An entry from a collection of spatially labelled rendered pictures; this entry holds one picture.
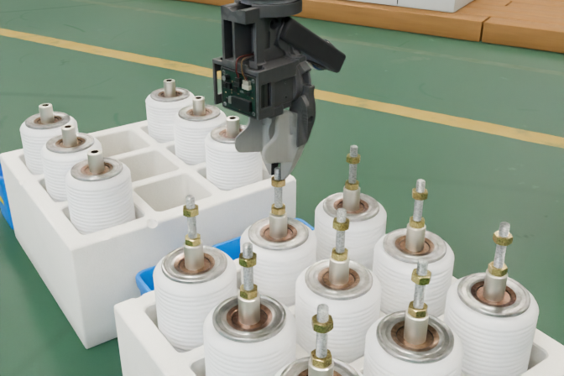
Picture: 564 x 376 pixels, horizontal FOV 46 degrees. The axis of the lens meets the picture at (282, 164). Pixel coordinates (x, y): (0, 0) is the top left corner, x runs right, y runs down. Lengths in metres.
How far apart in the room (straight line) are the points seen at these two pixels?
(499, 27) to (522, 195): 1.25
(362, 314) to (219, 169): 0.45
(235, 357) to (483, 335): 0.26
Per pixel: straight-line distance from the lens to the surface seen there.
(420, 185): 0.78
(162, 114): 1.28
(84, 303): 1.04
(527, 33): 2.68
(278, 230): 0.82
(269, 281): 0.82
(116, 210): 1.02
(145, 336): 0.81
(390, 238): 0.84
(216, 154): 1.10
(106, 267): 1.02
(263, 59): 0.70
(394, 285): 0.81
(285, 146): 0.75
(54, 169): 1.11
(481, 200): 1.50
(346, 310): 0.73
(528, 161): 1.71
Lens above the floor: 0.69
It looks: 26 degrees down
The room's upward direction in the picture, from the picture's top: straight up
